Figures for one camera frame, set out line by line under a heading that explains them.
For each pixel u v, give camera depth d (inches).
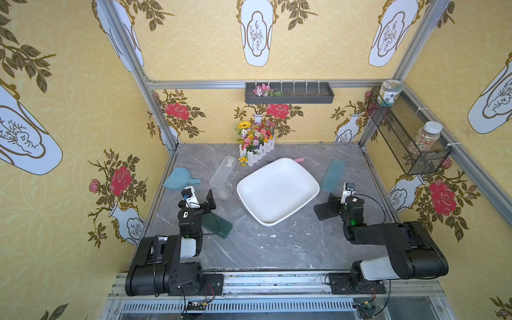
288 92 36.3
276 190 40.9
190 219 26.3
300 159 44.5
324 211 35.9
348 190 31.3
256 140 39.7
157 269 16.9
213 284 28.8
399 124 35.6
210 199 31.5
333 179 41.0
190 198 29.3
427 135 25.9
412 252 17.7
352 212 27.6
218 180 41.1
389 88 33.2
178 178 43.3
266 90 34.6
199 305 28.7
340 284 28.8
